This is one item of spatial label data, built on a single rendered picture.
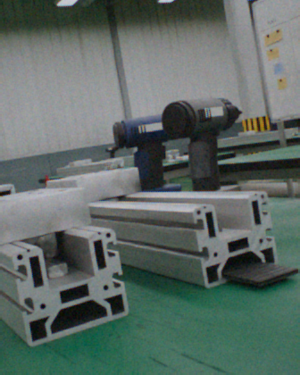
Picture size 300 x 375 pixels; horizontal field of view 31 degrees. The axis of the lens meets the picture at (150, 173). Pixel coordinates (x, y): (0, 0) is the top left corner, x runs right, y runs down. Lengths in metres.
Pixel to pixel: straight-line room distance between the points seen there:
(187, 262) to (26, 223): 0.18
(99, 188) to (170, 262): 0.27
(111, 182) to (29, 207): 0.32
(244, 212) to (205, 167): 0.26
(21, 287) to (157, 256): 0.21
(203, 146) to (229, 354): 0.50
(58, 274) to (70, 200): 0.08
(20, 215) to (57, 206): 0.04
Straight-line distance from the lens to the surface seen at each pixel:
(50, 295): 0.50
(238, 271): 0.58
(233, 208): 0.62
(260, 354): 0.40
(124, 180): 0.87
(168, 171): 3.89
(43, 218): 0.57
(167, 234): 0.62
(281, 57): 4.45
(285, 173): 2.57
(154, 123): 1.10
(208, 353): 0.42
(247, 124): 9.27
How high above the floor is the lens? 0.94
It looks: 3 degrees down
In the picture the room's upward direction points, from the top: 10 degrees counter-clockwise
